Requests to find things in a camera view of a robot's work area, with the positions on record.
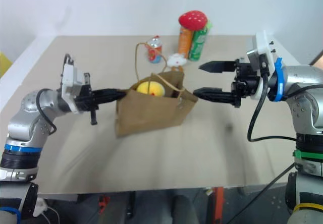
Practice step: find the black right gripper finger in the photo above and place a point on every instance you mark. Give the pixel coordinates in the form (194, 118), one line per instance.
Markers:
(214, 95)
(217, 67)

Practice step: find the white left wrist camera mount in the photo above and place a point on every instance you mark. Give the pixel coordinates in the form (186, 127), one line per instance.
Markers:
(69, 79)

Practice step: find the tall green can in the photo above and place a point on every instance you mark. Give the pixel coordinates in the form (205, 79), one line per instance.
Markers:
(198, 46)

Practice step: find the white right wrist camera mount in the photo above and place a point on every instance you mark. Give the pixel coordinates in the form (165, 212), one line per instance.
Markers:
(263, 45)

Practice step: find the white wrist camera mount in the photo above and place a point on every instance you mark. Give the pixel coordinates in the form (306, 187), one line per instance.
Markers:
(263, 45)
(69, 79)

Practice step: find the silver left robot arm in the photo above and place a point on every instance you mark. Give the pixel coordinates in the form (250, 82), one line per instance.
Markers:
(30, 103)

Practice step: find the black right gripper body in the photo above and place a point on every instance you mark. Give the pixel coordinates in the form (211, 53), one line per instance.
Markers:
(246, 82)

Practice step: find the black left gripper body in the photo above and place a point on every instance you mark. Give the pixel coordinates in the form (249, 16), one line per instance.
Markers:
(85, 100)

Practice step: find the yellow round toy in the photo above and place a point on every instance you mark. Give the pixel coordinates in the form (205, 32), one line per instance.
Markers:
(147, 87)

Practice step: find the small white toy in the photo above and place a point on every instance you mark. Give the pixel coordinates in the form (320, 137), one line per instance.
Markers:
(176, 59)

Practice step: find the small blue red printed can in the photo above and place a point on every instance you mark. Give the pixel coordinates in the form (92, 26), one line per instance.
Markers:
(154, 55)

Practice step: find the red ribbon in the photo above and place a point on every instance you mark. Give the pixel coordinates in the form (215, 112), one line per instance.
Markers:
(157, 37)

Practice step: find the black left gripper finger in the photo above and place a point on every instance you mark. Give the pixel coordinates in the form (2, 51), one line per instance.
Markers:
(111, 92)
(109, 99)

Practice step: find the yellow object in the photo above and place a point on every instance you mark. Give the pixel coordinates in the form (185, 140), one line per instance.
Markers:
(3, 65)

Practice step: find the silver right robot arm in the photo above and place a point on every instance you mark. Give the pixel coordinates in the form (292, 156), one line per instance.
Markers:
(302, 82)

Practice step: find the red clamp under table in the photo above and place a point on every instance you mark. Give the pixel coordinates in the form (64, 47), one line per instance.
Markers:
(218, 203)

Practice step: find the red toy strawberry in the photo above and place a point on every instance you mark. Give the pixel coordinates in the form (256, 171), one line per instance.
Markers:
(193, 19)

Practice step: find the brown paper bag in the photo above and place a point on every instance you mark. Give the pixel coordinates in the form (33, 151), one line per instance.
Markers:
(151, 113)

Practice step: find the blue right wrist clamp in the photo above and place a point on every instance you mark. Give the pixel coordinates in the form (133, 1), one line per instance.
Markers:
(278, 82)

